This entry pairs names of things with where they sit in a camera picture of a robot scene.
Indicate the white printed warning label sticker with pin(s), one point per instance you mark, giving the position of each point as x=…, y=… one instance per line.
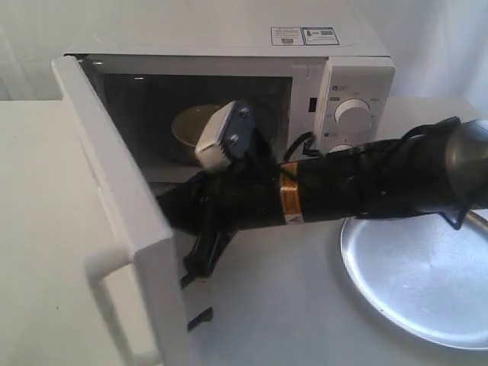
x=303, y=36

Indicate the white microwave oven body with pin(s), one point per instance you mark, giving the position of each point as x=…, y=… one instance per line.
x=293, y=89

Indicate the upper white control knob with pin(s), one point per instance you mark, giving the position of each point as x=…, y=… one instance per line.
x=353, y=115

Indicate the round steel tray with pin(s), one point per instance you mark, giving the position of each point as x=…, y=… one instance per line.
x=422, y=275

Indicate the cream ceramic bowl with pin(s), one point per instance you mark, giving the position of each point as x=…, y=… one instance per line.
x=188, y=125

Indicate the lower white control knob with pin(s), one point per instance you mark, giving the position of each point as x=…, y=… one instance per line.
x=340, y=148

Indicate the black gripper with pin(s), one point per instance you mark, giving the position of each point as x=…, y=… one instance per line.
x=210, y=207

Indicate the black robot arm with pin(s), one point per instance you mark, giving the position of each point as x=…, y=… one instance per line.
x=432, y=169

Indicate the white control knob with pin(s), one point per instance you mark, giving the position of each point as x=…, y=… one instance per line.
x=353, y=115
x=340, y=148

